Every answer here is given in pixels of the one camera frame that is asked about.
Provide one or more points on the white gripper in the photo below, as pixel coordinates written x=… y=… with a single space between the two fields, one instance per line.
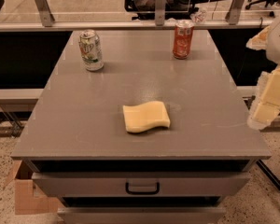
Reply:
x=279 y=39

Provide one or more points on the yellow sponge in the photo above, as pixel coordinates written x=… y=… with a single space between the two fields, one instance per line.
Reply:
x=140 y=118

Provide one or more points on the orange soda can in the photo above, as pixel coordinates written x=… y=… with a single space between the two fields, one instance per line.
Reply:
x=183 y=37

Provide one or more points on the green white 7up can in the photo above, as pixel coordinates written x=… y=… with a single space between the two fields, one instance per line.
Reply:
x=90 y=49

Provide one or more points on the crumpled plastic wrapper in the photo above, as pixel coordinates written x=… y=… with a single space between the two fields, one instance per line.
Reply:
x=199 y=16

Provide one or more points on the grey drawer cabinet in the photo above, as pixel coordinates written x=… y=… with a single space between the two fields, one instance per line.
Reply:
x=148 y=139

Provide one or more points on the metal railing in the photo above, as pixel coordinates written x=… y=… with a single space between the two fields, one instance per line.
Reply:
x=70 y=15

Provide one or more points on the grey upper drawer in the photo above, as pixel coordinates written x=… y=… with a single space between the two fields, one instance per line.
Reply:
x=173 y=184

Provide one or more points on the grey drawer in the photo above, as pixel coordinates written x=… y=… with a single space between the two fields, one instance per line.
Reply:
x=173 y=184
x=142 y=215

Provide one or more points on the grey lower drawer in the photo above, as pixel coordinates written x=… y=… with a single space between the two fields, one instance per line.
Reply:
x=142 y=215

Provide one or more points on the brown cardboard box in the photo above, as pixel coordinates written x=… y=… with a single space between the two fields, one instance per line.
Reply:
x=29 y=198

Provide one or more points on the black drawer handle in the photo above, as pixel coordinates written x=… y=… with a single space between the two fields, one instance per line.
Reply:
x=142 y=190

